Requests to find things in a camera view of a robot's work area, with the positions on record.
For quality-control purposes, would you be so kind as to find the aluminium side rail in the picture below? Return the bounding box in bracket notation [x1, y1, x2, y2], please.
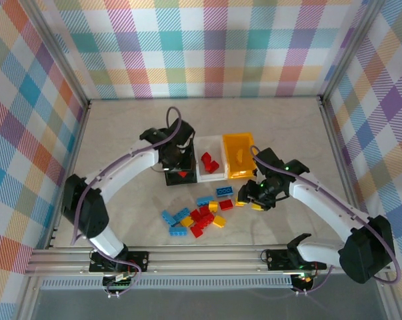
[45, 99, 93, 250]
[317, 95, 371, 249]

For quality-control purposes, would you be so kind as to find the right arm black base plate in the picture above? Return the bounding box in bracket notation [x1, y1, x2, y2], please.
[265, 249, 327, 271]

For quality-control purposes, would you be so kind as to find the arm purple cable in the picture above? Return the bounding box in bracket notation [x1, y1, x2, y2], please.
[70, 106, 185, 299]
[250, 145, 402, 297]

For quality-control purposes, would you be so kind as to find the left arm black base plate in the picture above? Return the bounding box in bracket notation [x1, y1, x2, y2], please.
[89, 250, 151, 273]

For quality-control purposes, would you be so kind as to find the long aluminium base rail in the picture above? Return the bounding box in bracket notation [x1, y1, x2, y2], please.
[23, 245, 392, 277]

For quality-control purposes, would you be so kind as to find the grey slotted cable duct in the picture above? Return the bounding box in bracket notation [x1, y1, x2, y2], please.
[40, 275, 295, 291]

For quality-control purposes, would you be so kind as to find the aluminium frame post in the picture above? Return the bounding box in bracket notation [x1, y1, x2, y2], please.
[22, 0, 93, 111]
[319, 0, 387, 104]

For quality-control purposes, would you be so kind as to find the white plastic container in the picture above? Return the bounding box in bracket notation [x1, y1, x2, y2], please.
[194, 135, 230, 183]

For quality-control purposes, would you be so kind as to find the yellow plastic container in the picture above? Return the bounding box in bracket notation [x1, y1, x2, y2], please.
[222, 132, 257, 181]

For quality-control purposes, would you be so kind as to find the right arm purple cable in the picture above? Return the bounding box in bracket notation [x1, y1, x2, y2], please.
[250, 145, 402, 297]

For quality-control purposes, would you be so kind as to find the black plastic container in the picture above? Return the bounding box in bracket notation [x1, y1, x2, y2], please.
[163, 146, 199, 187]

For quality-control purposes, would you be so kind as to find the circuit board yellow connector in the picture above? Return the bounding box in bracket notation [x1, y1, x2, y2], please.
[291, 271, 317, 290]

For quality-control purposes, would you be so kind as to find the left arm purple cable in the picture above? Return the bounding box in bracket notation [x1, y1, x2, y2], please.
[70, 106, 185, 299]

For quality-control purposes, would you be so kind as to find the circuit board green connector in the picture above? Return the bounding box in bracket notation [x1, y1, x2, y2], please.
[102, 270, 139, 294]

